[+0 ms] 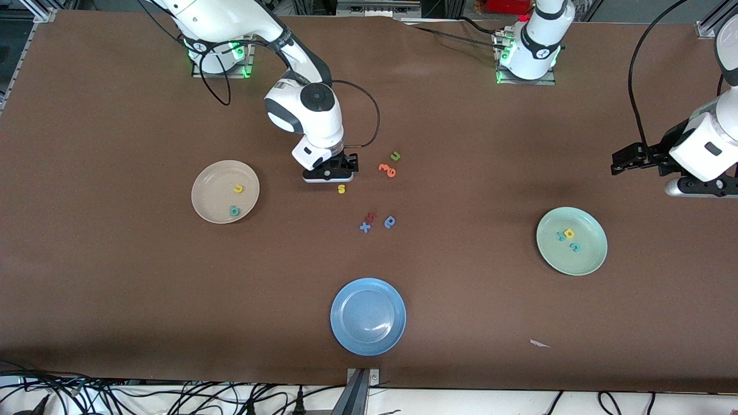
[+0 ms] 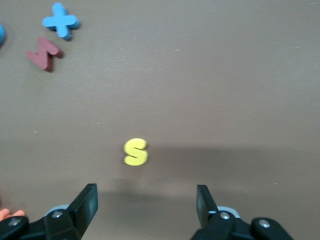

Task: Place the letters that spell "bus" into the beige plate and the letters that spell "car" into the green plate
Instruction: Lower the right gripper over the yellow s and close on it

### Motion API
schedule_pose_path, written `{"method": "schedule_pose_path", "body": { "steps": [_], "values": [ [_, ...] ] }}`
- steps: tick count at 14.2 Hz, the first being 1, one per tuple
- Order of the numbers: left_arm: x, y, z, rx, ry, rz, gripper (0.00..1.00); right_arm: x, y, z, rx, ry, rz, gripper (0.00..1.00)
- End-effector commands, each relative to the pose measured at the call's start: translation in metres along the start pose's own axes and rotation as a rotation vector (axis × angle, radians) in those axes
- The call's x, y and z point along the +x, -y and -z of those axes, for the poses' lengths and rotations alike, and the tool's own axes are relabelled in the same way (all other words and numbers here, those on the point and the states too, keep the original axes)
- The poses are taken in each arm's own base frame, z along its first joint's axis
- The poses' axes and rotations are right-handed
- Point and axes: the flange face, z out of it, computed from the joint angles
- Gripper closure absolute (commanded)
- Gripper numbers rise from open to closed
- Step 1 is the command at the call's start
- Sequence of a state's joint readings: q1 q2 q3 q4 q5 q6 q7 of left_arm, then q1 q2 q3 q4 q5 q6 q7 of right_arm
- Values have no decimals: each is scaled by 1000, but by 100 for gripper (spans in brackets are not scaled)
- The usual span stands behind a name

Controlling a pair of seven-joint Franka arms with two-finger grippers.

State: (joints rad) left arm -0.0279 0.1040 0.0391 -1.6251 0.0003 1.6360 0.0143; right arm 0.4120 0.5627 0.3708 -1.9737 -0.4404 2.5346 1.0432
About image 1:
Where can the beige brown plate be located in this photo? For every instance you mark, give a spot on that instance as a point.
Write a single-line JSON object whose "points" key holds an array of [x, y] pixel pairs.
{"points": [[216, 190]]}

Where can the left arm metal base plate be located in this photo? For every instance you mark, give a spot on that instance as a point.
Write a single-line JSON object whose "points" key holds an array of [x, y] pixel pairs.
{"points": [[548, 82]]}

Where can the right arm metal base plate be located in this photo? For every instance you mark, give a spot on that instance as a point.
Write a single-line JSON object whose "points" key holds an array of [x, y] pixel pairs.
{"points": [[250, 60]]}

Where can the aluminium profile beam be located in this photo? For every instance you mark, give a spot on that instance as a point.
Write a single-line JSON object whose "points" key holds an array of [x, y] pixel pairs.
{"points": [[356, 392]]}

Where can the blue plate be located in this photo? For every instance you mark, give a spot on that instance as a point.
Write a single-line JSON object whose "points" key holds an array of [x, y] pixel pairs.
{"points": [[368, 316]]}

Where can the grey power strip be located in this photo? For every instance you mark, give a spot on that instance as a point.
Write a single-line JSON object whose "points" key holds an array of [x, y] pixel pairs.
{"points": [[377, 8]]}

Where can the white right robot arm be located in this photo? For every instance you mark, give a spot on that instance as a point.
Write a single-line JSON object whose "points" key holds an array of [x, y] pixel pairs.
{"points": [[314, 124]]}

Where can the red box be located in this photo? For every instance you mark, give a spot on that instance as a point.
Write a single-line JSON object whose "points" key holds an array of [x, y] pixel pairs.
{"points": [[507, 6]]}

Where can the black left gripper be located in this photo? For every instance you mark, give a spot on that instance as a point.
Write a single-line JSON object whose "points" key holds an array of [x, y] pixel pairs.
{"points": [[667, 147]]}

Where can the aluminium frame corner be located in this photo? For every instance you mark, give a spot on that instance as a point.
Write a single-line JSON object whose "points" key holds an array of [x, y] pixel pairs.
{"points": [[43, 12], [706, 27]]}

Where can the blue letter a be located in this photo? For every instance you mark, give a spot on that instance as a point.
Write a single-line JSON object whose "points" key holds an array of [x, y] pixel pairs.
{"points": [[390, 223]]}

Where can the brown paper table cover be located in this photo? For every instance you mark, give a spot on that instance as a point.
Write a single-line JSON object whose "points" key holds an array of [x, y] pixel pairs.
{"points": [[115, 288]]}

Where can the white paper scrap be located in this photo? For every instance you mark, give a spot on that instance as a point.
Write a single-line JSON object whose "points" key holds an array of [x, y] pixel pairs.
{"points": [[539, 343]]}

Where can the pale green plate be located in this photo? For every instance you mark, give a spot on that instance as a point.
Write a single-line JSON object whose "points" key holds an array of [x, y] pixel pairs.
{"points": [[576, 262]]}

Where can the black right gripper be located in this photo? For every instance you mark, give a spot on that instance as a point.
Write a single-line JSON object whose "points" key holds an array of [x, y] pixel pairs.
{"points": [[348, 158]]}

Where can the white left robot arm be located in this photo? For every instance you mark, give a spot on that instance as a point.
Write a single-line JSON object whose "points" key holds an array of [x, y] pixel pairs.
{"points": [[539, 46]]}

